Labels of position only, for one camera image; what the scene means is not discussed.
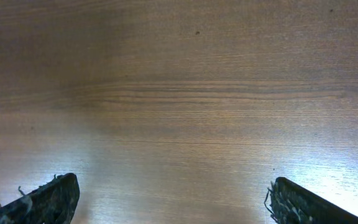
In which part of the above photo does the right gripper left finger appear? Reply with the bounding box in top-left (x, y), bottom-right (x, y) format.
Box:
top-left (0, 173), bottom-right (80, 224)

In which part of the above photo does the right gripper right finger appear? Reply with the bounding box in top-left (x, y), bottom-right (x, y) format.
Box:
top-left (265, 177), bottom-right (358, 224)

